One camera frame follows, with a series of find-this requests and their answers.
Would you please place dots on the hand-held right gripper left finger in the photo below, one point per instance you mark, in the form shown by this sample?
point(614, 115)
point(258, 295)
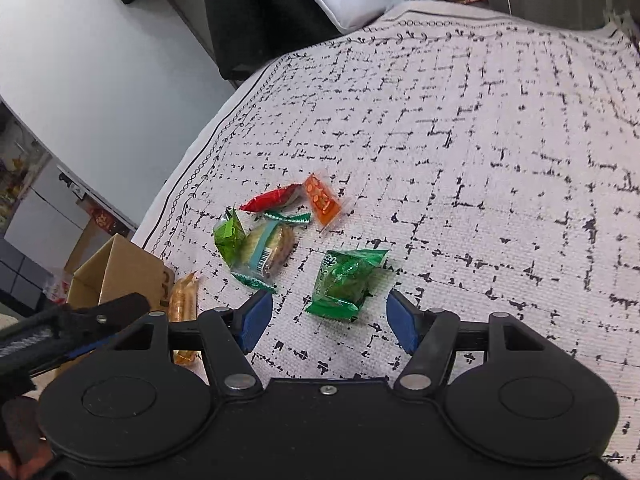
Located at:
point(255, 320)

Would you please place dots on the green snack packet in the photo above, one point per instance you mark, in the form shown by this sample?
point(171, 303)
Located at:
point(345, 280)

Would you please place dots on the black jacket on chair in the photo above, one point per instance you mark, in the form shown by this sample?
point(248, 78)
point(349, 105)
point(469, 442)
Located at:
point(260, 20)

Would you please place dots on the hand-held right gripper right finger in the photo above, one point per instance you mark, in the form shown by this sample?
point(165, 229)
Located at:
point(402, 321)

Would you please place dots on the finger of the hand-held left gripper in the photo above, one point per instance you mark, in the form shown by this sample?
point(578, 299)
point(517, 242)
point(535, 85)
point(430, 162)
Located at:
point(80, 317)

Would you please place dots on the brown cardboard box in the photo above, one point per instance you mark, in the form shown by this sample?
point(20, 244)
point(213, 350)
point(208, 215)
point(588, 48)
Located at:
point(135, 270)

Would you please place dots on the grey kitchen base cabinet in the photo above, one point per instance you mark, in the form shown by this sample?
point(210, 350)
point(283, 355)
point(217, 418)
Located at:
point(45, 220)

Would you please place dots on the green-ended clear cake packet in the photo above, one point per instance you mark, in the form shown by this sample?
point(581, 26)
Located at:
point(262, 250)

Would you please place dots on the white black-patterned blanket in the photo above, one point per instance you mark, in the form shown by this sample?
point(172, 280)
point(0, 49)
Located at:
point(500, 160)

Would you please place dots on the small green candy packet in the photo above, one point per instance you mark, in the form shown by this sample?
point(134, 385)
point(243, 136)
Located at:
point(290, 218)

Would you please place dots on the small orange snack packet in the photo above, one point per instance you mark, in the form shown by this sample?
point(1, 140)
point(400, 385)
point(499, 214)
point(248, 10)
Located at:
point(322, 199)

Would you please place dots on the red snack packet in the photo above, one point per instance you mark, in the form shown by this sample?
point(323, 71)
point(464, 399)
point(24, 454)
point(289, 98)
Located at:
point(270, 199)

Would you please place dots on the brown box with red print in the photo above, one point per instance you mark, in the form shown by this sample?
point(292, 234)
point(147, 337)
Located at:
point(102, 218)

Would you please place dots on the person's left hand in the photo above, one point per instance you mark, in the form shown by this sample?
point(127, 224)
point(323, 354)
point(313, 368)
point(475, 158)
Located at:
point(22, 435)

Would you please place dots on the orange cracker packet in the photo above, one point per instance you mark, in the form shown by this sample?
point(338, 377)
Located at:
point(183, 300)

